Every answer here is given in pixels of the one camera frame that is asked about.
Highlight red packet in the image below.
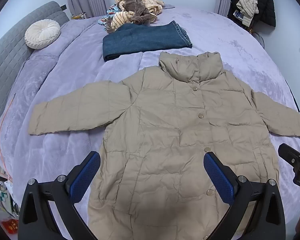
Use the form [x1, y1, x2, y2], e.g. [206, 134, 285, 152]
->
[1, 219, 19, 228]

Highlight folded blue jeans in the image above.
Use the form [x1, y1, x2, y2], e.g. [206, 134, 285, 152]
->
[102, 20, 193, 62]

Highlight hanging beige striped garment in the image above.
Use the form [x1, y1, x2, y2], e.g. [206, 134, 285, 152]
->
[236, 0, 259, 27]

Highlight colourful printed cloth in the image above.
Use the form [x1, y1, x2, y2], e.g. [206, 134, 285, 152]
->
[98, 4, 123, 27]

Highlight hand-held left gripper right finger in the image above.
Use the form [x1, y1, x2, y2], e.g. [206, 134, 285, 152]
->
[203, 152, 287, 240]

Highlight round white pleated pillow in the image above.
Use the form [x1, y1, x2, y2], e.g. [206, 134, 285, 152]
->
[24, 19, 61, 50]

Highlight beige brown striped plush clothes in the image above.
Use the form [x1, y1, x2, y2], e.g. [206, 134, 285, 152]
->
[105, 0, 165, 34]

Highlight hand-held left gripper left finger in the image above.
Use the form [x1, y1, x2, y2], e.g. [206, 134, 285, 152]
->
[18, 151, 101, 240]

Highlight beige down jacket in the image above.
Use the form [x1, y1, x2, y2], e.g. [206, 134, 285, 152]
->
[28, 51, 300, 240]

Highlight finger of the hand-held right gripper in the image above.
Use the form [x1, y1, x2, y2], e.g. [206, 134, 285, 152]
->
[278, 144, 300, 167]

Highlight hanging black coat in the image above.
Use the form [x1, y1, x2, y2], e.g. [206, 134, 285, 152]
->
[227, 0, 276, 28]

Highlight grey quilted headboard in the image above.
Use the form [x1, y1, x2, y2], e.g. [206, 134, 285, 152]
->
[0, 1, 70, 130]

